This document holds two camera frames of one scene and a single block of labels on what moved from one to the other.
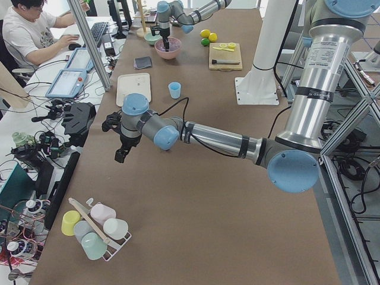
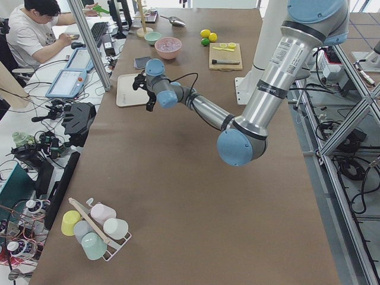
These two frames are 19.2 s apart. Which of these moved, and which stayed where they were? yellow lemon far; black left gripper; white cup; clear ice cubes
Moved: black left gripper
Stayed: clear ice cubes; yellow lemon far; white cup
